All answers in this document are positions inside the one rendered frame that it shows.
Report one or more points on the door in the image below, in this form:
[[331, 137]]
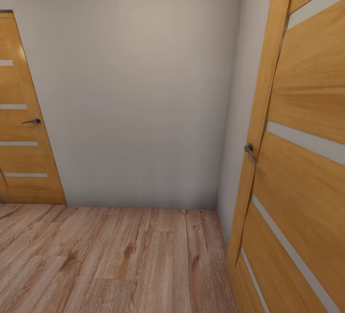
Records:
[[287, 243], [28, 171]]

